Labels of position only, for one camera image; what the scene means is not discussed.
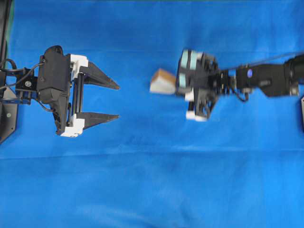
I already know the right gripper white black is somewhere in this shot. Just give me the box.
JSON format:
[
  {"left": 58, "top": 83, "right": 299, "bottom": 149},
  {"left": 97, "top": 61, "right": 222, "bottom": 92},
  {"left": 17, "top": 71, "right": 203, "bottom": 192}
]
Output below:
[{"left": 176, "top": 49, "right": 228, "bottom": 122}]

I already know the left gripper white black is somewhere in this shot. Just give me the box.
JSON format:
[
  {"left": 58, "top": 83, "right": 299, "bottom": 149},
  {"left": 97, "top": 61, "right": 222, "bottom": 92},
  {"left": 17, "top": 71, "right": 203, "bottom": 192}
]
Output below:
[{"left": 37, "top": 45, "right": 121, "bottom": 138}]

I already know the white and brown sponge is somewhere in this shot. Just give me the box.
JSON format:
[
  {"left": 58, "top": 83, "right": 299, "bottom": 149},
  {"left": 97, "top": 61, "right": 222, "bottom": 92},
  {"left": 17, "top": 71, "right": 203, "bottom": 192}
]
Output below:
[{"left": 150, "top": 68, "right": 176, "bottom": 95}]

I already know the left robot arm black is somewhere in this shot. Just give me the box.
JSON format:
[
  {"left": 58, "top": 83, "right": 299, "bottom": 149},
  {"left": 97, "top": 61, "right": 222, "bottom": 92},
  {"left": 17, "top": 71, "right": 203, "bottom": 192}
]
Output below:
[{"left": 0, "top": 46, "right": 120, "bottom": 137}]

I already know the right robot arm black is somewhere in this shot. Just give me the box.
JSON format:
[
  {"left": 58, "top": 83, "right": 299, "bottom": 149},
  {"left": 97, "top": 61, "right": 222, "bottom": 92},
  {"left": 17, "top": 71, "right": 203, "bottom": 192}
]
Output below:
[{"left": 175, "top": 49, "right": 304, "bottom": 121}]

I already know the blue table cloth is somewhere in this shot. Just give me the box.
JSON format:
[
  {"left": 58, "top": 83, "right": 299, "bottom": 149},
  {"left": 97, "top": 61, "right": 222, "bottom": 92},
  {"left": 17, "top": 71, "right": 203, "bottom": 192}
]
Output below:
[{"left": 0, "top": 0, "right": 304, "bottom": 228}]

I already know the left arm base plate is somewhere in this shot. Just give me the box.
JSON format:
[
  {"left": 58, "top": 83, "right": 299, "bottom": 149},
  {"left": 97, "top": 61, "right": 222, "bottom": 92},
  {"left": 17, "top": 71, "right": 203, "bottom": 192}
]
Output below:
[{"left": 0, "top": 88, "right": 19, "bottom": 144}]

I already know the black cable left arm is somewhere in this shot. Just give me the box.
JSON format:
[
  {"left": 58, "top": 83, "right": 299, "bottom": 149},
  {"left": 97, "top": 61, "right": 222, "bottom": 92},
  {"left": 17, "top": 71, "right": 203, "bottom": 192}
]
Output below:
[{"left": 14, "top": 62, "right": 46, "bottom": 88}]

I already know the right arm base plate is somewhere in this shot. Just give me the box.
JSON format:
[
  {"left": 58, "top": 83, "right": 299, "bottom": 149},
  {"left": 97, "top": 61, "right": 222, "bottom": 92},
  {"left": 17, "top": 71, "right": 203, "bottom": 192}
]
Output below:
[{"left": 300, "top": 96, "right": 304, "bottom": 131}]

